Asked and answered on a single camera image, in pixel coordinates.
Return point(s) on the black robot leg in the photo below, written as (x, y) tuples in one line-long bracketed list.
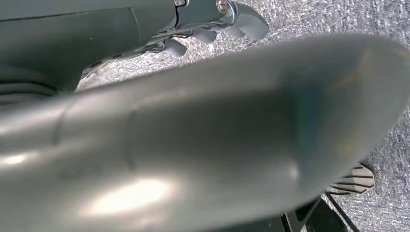
[(320, 217)]

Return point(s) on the grey ribbed robot foot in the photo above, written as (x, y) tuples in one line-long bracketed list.
[(355, 181)]

